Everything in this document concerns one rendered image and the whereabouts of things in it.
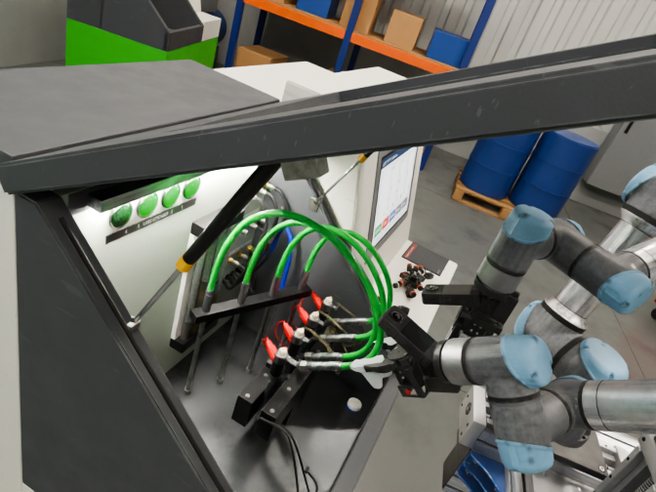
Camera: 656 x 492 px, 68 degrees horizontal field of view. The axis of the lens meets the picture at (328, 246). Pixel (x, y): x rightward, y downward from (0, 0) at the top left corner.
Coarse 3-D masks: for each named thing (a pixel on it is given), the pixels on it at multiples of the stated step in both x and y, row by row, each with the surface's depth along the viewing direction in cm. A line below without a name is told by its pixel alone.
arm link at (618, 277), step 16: (592, 256) 83; (608, 256) 82; (624, 256) 83; (640, 256) 83; (576, 272) 84; (592, 272) 82; (608, 272) 80; (624, 272) 79; (640, 272) 79; (592, 288) 82; (608, 288) 80; (624, 288) 78; (640, 288) 77; (608, 304) 81; (624, 304) 78; (640, 304) 81
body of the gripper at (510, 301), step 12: (480, 288) 89; (492, 300) 91; (504, 300) 89; (516, 300) 88; (468, 312) 92; (480, 312) 92; (492, 312) 91; (504, 312) 90; (468, 324) 92; (480, 324) 91; (492, 324) 90; (480, 336) 93
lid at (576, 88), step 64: (512, 64) 91; (576, 64) 35; (640, 64) 30; (192, 128) 54; (256, 128) 43; (320, 128) 41; (384, 128) 38; (448, 128) 36; (512, 128) 35; (576, 128) 33
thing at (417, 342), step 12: (384, 312) 85; (396, 312) 85; (384, 324) 84; (396, 324) 83; (408, 324) 84; (396, 336) 83; (408, 336) 82; (420, 336) 83; (408, 348) 82; (420, 348) 81; (432, 348) 82; (420, 360) 82
